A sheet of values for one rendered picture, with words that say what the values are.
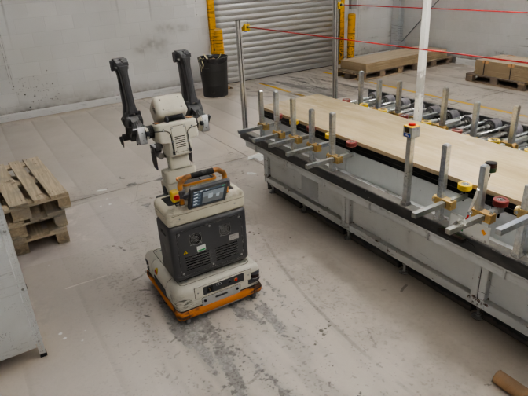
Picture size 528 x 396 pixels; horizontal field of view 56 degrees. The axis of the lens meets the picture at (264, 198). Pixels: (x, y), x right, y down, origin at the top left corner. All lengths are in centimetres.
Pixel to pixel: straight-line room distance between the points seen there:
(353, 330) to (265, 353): 59
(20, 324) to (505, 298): 288
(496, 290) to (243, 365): 159
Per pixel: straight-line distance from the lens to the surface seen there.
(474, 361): 321
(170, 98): 330
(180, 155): 329
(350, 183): 354
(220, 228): 320
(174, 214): 302
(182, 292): 322
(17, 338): 336
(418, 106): 430
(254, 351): 312
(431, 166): 333
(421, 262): 368
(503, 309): 337
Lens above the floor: 210
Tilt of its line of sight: 25 degrees down
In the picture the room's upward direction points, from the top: 3 degrees counter-clockwise
